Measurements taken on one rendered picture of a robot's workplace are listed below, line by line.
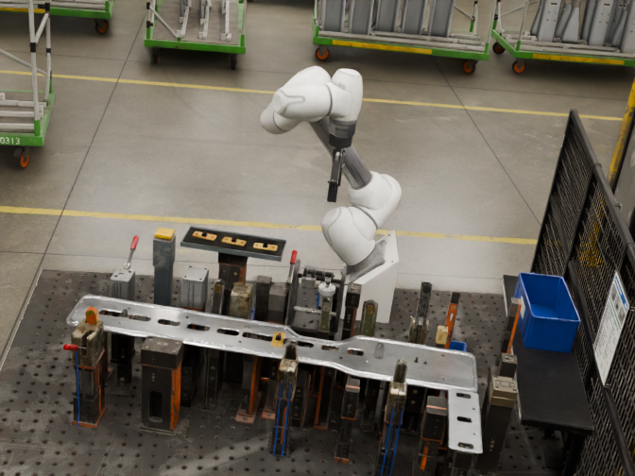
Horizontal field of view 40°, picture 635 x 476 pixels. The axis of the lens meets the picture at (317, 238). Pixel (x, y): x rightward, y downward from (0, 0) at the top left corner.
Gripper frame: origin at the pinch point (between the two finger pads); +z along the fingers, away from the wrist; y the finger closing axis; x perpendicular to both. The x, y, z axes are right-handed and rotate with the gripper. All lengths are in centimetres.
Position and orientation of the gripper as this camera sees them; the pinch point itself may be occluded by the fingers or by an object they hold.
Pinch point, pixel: (334, 190)
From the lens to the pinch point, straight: 293.4
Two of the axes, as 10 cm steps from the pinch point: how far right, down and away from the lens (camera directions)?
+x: 9.9, 1.5, -0.6
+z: -1.0, 8.8, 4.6
